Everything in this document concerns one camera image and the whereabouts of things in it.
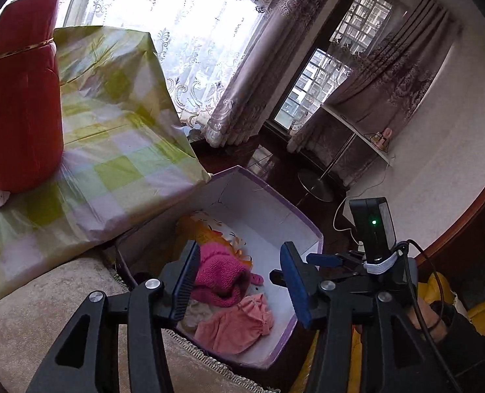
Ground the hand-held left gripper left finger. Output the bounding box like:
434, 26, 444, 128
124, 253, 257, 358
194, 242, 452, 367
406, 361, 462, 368
26, 239, 202, 393

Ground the fruit-print cloth pouch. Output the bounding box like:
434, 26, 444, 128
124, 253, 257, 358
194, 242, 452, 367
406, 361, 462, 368
177, 211, 253, 269

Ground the metal floor lamp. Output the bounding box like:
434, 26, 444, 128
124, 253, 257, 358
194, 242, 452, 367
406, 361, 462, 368
297, 129, 360, 202

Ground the magenta knitted sock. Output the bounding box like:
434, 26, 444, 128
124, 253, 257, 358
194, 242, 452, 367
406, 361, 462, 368
191, 241, 264, 308

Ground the pink garment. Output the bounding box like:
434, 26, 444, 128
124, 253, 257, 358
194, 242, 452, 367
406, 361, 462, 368
194, 292, 275, 355

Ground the mauve patterned curtain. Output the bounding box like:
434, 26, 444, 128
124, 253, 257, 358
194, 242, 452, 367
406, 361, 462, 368
287, 0, 452, 189
204, 0, 350, 148

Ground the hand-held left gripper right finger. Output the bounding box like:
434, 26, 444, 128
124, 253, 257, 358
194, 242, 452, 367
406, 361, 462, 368
270, 241, 464, 393

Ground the dark framed window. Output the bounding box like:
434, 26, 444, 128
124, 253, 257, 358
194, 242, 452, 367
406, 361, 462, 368
267, 0, 394, 136

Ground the red thermos flask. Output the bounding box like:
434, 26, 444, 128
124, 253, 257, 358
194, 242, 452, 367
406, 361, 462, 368
0, 0, 65, 193

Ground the pink figurine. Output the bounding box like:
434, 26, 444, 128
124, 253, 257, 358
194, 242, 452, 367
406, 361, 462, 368
365, 127, 394, 150

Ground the checked plastic tablecloth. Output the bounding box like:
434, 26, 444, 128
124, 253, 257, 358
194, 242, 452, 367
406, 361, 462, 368
0, 25, 212, 312

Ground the white cardboard box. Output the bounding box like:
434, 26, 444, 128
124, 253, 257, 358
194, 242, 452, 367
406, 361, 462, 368
115, 165, 324, 371

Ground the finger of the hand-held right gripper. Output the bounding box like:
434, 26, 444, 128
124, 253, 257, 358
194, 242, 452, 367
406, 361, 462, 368
307, 253, 346, 268

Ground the person's right forearm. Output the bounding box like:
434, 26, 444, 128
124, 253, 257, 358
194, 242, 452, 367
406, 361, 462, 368
406, 290, 485, 393

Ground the black cable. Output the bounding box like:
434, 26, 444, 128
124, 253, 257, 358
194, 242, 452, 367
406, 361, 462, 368
394, 239, 462, 393

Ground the white lace curtain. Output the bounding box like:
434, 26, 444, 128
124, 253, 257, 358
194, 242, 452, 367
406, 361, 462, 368
64, 0, 276, 132

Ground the white round side table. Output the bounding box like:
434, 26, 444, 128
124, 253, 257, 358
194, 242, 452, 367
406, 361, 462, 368
320, 102, 394, 166

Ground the white cable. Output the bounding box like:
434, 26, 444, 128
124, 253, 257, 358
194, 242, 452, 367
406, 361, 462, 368
333, 159, 390, 254

